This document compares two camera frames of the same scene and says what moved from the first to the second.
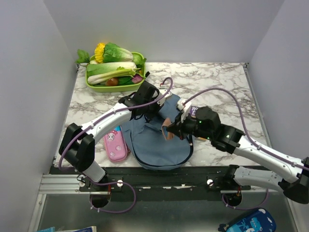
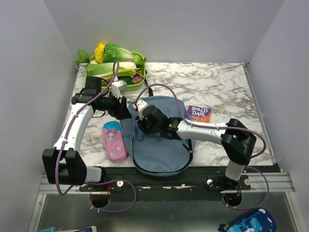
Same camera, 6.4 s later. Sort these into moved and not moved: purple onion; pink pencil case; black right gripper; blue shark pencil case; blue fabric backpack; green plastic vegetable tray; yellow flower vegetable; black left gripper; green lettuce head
Moved: black right gripper; black left gripper; blue fabric backpack
Not moved: green plastic vegetable tray; purple onion; yellow flower vegetable; blue shark pencil case; pink pencil case; green lettuce head
